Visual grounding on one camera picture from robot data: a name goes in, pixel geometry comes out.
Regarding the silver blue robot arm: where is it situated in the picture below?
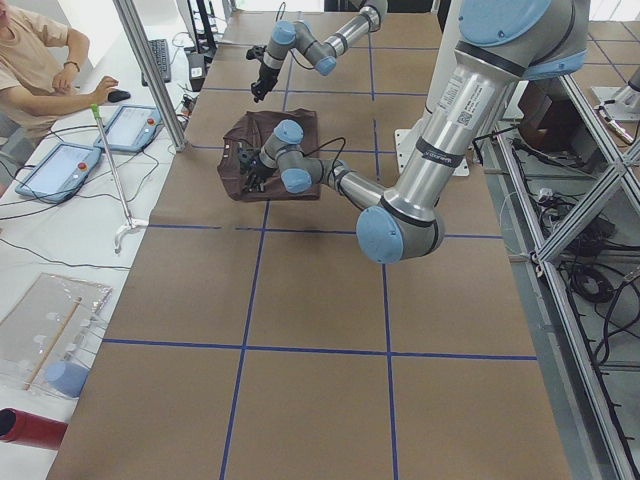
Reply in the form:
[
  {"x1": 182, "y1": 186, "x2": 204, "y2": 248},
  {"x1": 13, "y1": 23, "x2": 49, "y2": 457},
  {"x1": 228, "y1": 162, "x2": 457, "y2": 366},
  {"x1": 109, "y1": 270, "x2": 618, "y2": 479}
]
[
  {"x1": 246, "y1": 0, "x2": 388, "y2": 102},
  {"x1": 241, "y1": 0, "x2": 590, "y2": 264}
]

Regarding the black computer mouse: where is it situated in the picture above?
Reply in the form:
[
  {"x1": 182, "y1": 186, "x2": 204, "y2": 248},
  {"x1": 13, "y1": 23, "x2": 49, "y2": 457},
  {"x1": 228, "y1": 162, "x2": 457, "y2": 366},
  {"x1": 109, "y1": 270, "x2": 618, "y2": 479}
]
[{"x1": 107, "y1": 89, "x2": 131, "y2": 103}]

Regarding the person's hand on mouse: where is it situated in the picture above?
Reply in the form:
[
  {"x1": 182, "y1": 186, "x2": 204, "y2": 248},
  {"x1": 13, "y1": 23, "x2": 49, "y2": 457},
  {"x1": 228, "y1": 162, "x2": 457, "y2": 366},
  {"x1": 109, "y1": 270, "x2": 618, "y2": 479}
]
[{"x1": 92, "y1": 76, "x2": 119, "y2": 105}]

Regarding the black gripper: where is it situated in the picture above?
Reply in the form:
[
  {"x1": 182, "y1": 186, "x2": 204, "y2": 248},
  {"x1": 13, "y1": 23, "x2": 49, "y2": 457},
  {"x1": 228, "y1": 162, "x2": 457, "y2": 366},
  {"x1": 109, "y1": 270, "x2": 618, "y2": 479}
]
[
  {"x1": 243, "y1": 160, "x2": 273, "y2": 193},
  {"x1": 251, "y1": 64, "x2": 280, "y2": 102}
]

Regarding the blue plastic cup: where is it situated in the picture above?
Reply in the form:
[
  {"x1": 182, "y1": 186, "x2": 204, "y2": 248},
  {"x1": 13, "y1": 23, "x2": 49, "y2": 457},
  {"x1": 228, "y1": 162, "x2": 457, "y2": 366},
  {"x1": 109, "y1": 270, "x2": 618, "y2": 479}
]
[{"x1": 45, "y1": 361, "x2": 89, "y2": 398}]

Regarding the person in beige shirt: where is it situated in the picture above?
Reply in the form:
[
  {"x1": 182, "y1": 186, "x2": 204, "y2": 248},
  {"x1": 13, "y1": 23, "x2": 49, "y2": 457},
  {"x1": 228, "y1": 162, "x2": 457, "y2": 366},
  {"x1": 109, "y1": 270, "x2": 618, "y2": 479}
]
[{"x1": 1, "y1": 1, "x2": 101, "y2": 142}]

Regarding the red cylinder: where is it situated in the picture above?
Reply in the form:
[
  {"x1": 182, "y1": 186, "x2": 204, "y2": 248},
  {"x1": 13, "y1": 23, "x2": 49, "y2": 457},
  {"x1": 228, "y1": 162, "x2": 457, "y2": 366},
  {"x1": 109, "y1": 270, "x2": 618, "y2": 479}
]
[{"x1": 1, "y1": 408, "x2": 68, "y2": 450}]

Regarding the green handled reacher stick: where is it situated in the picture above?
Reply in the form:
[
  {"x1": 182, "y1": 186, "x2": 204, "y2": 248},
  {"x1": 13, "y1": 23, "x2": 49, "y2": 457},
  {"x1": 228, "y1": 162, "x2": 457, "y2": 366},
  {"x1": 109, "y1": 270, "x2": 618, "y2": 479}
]
[{"x1": 90, "y1": 104, "x2": 149, "y2": 255}]

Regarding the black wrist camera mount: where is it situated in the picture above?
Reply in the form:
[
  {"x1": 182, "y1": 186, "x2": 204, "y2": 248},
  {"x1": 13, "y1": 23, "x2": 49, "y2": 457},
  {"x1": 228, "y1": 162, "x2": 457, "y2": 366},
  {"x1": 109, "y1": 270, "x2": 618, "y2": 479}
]
[
  {"x1": 237, "y1": 143, "x2": 260, "y2": 174},
  {"x1": 246, "y1": 45, "x2": 266, "y2": 62}
]

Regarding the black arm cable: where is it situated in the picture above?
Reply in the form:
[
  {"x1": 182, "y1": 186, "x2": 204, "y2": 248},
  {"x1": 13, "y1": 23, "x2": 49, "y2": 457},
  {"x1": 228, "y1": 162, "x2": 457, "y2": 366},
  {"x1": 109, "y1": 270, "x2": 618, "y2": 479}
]
[
  {"x1": 273, "y1": 2, "x2": 326, "y2": 71},
  {"x1": 299, "y1": 136, "x2": 351, "y2": 181}
]

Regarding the clear plastic bag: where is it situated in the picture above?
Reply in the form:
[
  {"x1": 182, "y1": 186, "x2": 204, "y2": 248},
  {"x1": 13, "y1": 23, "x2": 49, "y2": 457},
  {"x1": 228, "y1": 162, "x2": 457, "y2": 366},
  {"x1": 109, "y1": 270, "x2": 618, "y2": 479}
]
[{"x1": 1, "y1": 273, "x2": 112, "y2": 398}]

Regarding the aluminium side frame rail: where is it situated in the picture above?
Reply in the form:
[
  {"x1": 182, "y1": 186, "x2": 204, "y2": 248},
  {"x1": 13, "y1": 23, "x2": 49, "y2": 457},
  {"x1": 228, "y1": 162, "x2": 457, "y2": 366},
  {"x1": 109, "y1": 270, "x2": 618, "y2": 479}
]
[{"x1": 475, "y1": 76, "x2": 639, "y2": 479}]

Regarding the black keyboard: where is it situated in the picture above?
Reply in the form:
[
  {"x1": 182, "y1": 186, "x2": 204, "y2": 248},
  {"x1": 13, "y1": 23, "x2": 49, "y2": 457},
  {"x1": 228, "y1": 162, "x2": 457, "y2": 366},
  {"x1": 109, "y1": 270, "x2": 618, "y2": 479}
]
[{"x1": 148, "y1": 39, "x2": 172, "y2": 83}]

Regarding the brown t-shirt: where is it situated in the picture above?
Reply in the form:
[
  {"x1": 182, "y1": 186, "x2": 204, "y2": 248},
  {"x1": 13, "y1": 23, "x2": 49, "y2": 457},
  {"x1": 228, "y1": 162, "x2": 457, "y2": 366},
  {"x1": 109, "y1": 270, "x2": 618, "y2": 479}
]
[{"x1": 217, "y1": 109, "x2": 320, "y2": 202}]

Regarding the blue teach pendant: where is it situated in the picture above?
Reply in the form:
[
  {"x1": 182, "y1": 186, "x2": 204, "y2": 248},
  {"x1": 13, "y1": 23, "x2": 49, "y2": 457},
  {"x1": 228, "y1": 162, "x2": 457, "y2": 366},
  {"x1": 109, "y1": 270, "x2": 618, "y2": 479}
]
[
  {"x1": 15, "y1": 143, "x2": 101, "y2": 204},
  {"x1": 103, "y1": 105, "x2": 161, "y2": 153}
]

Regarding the far blue teach pendant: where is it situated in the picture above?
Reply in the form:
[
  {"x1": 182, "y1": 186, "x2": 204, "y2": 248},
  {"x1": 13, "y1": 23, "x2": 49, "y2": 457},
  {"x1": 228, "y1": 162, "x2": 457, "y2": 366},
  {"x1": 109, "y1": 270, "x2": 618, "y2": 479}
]
[{"x1": 103, "y1": 105, "x2": 161, "y2": 153}]

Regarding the wooden stick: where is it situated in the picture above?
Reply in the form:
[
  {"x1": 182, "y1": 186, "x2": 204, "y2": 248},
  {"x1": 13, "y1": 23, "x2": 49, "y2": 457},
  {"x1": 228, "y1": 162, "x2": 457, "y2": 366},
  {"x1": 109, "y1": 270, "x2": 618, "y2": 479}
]
[{"x1": 23, "y1": 296, "x2": 82, "y2": 391}]

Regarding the aluminium frame post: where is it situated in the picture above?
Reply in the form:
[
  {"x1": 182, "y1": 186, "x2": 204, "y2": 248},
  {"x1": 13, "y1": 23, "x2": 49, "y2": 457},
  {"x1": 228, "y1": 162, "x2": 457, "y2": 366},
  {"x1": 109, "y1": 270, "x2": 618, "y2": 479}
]
[{"x1": 113, "y1": 0, "x2": 187, "y2": 152}]

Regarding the near blue teach pendant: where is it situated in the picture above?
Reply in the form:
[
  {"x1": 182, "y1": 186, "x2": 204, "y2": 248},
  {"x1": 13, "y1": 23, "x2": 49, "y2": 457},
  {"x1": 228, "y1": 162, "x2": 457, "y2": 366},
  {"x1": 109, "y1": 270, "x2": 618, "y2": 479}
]
[{"x1": 15, "y1": 143, "x2": 101, "y2": 204}]

